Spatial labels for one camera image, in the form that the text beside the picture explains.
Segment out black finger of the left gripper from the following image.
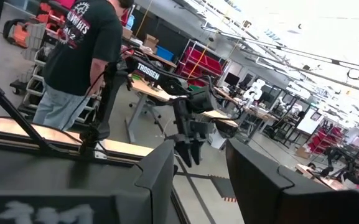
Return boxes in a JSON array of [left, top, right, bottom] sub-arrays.
[[174, 141, 193, 169], [191, 139, 206, 166]]

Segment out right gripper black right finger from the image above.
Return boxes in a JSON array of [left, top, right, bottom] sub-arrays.
[[225, 138, 359, 224]]

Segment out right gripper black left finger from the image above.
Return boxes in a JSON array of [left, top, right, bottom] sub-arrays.
[[0, 139, 176, 224]]

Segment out wooden work table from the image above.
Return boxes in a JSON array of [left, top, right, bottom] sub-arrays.
[[124, 76, 180, 144]]

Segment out shelf with red bins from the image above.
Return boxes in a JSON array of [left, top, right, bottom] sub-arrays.
[[179, 39, 230, 88]]

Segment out white robot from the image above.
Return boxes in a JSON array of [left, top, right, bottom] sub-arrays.
[[243, 78, 266, 109]]

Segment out blue plastic bin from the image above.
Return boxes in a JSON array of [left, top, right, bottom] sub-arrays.
[[155, 45, 175, 62]]

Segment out cardboard box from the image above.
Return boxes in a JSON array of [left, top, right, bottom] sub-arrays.
[[143, 33, 160, 52]]

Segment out person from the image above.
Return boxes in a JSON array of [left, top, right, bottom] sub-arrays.
[[32, 0, 136, 132]]

